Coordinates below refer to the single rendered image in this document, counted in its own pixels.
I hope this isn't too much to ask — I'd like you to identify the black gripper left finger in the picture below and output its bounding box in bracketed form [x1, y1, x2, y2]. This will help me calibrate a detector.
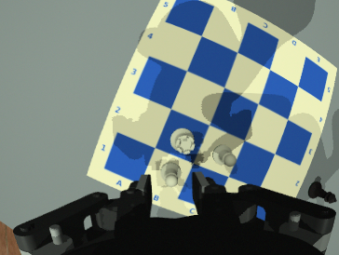
[13, 174, 154, 255]

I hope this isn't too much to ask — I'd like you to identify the white rook chess piece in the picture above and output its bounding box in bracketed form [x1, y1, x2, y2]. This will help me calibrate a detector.
[170, 128, 195, 154]

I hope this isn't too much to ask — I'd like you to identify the blue and cream chessboard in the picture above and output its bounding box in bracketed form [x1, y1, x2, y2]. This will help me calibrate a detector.
[87, 0, 337, 216]

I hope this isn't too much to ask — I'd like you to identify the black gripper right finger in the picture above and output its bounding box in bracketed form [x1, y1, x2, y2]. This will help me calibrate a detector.
[192, 171, 336, 255]

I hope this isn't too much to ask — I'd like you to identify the white pawn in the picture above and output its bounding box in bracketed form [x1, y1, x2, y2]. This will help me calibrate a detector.
[160, 163, 181, 187]
[212, 145, 237, 167]

